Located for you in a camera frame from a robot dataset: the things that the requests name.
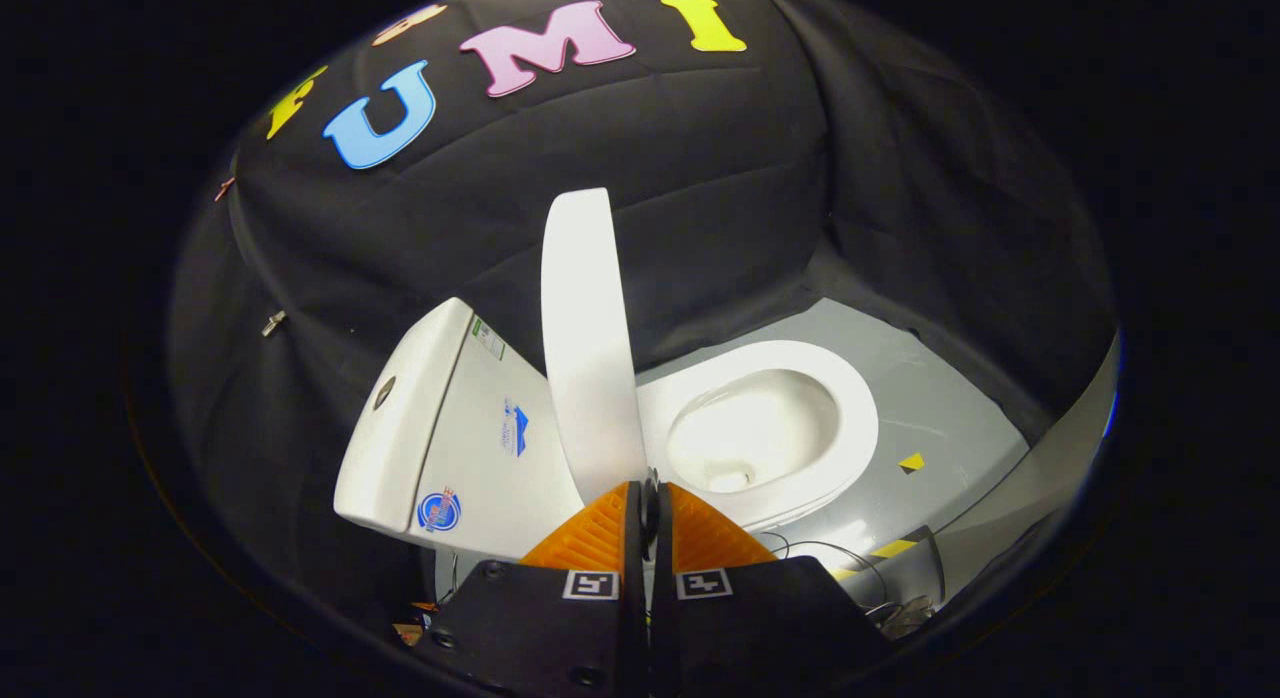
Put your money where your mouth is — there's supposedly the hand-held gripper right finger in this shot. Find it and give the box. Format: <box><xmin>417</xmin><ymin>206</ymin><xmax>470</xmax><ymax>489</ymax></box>
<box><xmin>646</xmin><ymin>481</ymin><xmax>891</xmax><ymax>698</ymax></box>

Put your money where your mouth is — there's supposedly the white ceramic toilet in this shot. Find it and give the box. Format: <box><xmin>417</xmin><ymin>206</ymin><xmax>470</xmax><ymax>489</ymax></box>
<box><xmin>333</xmin><ymin>296</ymin><xmax>881</xmax><ymax>561</ymax></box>

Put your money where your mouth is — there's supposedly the black backdrop cloth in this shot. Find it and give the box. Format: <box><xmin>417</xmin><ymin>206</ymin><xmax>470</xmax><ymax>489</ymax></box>
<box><xmin>165</xmin><ymin>0</ymin><xmax>1116</xmax><ymax>619</ymax></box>

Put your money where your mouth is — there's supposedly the white panel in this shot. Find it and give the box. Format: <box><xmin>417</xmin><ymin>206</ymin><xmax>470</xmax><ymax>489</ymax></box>
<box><xmin>938</xmin><ymin>328</ymin><xmax>1121</xmax><ymax>601</ymax></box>

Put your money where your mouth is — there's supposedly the yellow black striped tape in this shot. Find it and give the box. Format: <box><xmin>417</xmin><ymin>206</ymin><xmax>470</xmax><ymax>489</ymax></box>
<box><xmin>832</xmin><ymin>538</ymin><xmax>919</xmax><ymax>581</ymax></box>

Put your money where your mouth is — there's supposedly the white toilet lid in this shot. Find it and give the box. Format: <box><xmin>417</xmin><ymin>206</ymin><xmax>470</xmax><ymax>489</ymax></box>
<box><xmin>541</xmin><ymin>188</ymin><xmax>650</xmax><ymax>506</ymax></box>

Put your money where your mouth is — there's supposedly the thin black cable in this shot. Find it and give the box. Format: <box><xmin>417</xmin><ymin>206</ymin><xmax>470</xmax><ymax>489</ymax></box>
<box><xmin>758</xmin><ymin>531</ymin><xmax>893</xmax><ymax>619</ymax></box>

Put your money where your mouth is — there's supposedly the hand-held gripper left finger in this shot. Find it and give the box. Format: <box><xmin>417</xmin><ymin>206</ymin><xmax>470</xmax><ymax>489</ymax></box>
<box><xmin>425</xmin><ymin>481</ymin><xmax>647</xmax><ymax>698</ymax></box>

